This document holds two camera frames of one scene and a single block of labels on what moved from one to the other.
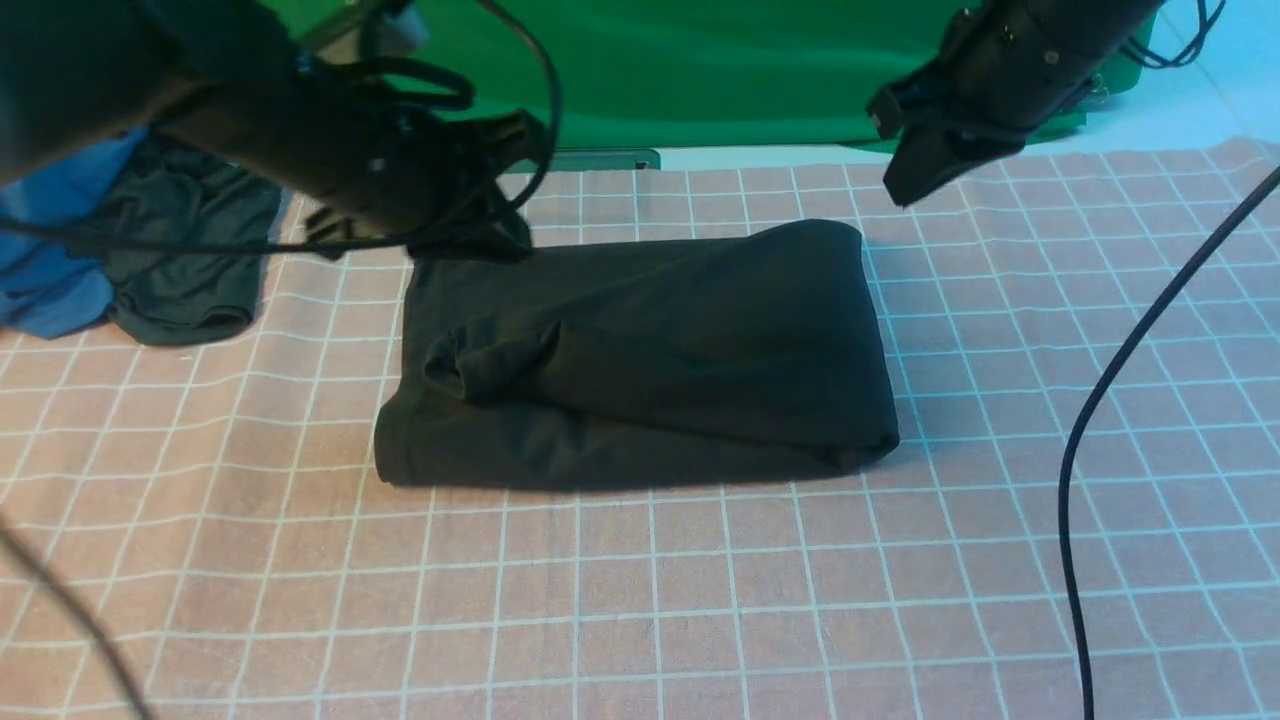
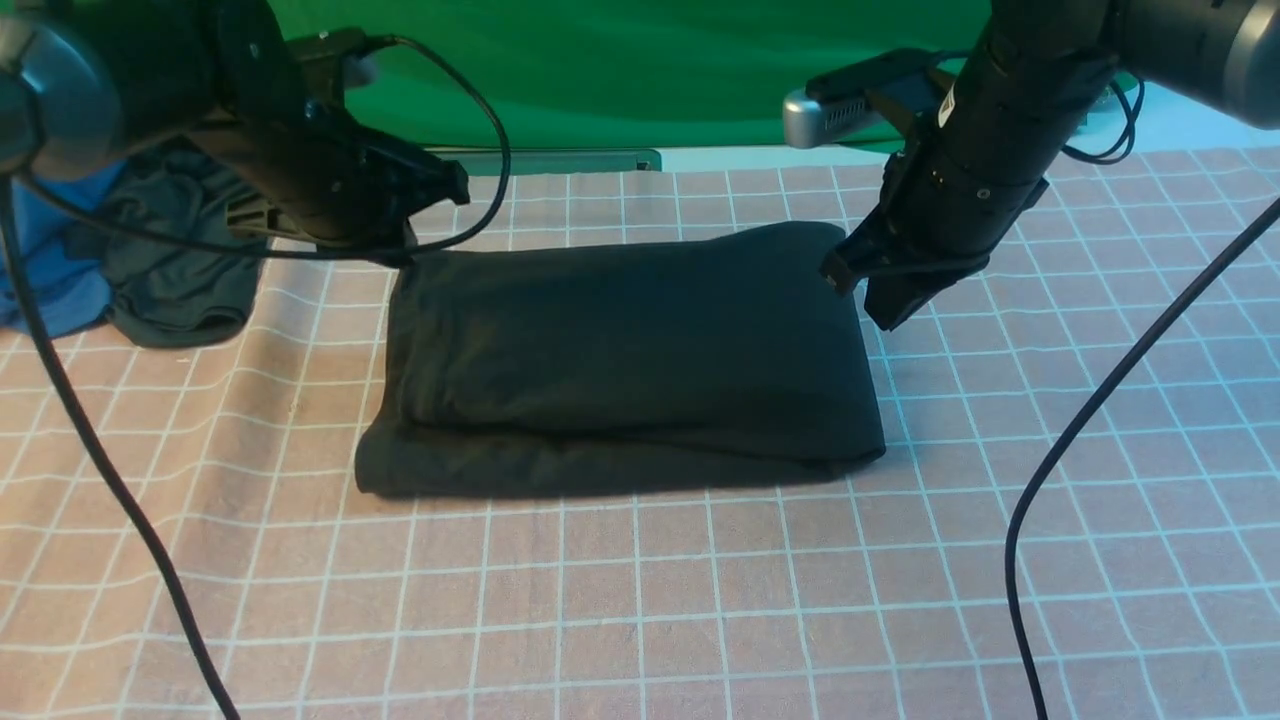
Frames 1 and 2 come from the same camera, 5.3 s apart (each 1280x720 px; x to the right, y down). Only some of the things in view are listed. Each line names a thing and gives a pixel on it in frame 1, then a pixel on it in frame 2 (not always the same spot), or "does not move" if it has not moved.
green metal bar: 595,160 does not move
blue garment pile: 54,288 does not move
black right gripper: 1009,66 to 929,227
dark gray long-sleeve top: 706,355 does not move
